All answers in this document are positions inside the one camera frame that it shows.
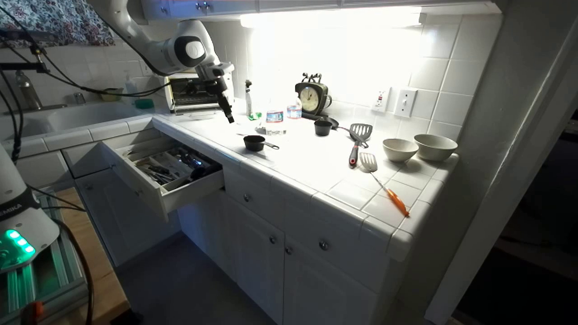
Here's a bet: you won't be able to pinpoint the slotted spatula red handle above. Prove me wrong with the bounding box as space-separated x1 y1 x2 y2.
346 121 377 170

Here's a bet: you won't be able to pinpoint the robot stand with green light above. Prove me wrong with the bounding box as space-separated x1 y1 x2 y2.
0 143 91 325

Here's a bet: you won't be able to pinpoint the large white ceramic bowl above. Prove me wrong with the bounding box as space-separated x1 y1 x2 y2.
413 132 461 165

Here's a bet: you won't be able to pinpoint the blue grey upper cabinets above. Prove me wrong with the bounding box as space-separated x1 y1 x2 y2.
142 0 503 20

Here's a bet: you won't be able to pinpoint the small white ceramic bowl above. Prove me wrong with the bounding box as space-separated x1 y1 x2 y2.
382 138 422 165

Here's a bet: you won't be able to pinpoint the white door frame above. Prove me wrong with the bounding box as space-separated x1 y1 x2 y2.
422 0 578 325

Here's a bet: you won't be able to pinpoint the silver toaster oven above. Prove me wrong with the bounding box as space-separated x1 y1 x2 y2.
165 74 223 114

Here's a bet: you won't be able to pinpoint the red round button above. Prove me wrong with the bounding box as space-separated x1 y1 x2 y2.
21 300 48 325

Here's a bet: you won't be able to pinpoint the floral curtain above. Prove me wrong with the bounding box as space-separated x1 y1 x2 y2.
0 0 118 49

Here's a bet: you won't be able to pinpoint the black measuring cup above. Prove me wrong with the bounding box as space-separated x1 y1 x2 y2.
243 134 268 154
313 118 337 139

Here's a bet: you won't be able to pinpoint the white open cutlery drawer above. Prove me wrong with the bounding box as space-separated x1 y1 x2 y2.
100 129 227 221

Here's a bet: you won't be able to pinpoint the small clear bottle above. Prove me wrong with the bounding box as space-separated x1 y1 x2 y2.
286 102 306 121

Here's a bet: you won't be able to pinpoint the white kitchen base cabinet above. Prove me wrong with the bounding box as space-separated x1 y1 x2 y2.
60 129 423 325

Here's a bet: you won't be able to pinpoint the white wall outlet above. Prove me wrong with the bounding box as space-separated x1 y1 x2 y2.
393 87 422 121
371 85 395 118

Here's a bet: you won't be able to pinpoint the orange handled screwdriver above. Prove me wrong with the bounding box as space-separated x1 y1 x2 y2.
371 174 413 221

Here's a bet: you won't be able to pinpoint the black ornate table clock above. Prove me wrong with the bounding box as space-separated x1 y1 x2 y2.
293 73 335 121

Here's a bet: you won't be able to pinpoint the green sponge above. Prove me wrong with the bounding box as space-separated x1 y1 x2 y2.
133 96 158 112

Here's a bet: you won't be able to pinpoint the under cabinet light strip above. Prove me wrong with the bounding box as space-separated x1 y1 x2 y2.
239 6 425 31

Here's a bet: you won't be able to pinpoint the white oblong utensil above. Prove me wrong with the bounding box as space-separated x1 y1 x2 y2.
358 150 380 176

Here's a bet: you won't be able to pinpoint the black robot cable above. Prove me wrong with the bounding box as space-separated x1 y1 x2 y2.
0 6 178 102

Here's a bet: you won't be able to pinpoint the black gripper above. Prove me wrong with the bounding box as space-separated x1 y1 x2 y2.
209 62 237 125

